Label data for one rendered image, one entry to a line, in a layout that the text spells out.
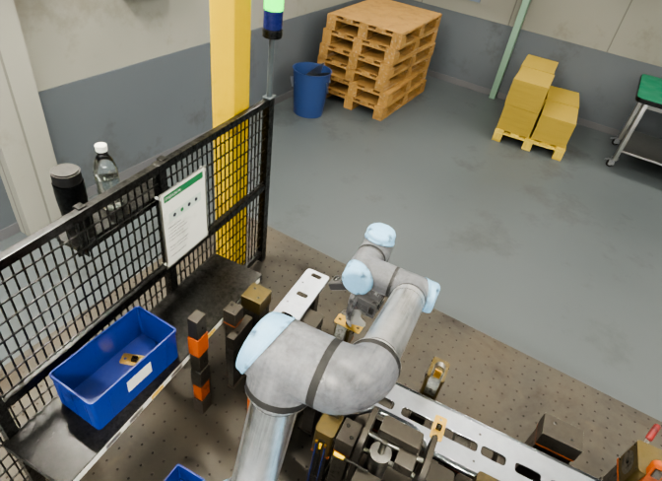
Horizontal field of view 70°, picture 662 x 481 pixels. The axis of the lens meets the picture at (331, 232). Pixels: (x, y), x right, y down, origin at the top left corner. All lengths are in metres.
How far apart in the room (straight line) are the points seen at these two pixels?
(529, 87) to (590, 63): 1.40
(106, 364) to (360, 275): 0.89
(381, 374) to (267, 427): 0.22
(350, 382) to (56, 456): 0.96
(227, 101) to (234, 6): 0.32
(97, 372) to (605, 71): 6.34
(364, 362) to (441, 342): 1.47
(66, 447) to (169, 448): 0.42
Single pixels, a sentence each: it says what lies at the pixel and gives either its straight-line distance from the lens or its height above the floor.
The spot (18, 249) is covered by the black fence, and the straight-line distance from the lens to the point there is 1.27.
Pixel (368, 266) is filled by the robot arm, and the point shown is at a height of 1.60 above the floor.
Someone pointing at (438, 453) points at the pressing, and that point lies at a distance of 1.56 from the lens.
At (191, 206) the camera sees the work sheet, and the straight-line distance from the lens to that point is 1.69.
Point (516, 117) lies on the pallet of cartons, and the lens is 5.76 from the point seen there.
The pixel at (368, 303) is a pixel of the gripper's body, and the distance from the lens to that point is 1.29.
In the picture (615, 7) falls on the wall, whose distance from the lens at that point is 6.78.
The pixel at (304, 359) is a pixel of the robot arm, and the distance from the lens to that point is 0.75.
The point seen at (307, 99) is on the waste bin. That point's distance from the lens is 5.32.
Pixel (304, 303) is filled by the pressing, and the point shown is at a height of 1.00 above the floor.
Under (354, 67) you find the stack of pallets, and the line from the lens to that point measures 5.61.
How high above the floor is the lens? 2.33
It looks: 38 degrees down
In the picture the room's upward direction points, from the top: 9 degrees clockwise
